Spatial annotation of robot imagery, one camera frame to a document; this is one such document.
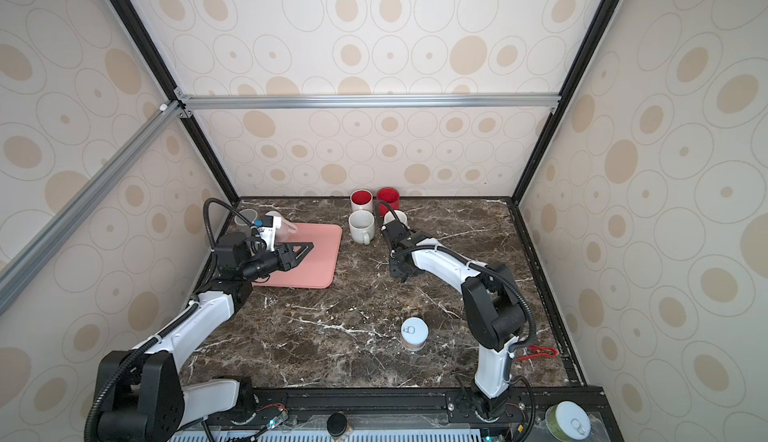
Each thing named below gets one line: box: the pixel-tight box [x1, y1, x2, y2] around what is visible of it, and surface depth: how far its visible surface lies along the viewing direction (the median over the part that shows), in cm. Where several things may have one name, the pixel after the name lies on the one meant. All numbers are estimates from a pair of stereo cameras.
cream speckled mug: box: [348, 209, 375, 245], surface depth 104 cm
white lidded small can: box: [400, 316, 429, 352], surface depth 83 cm
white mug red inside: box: [350, 189, 373, 213], surface depth 112 cm
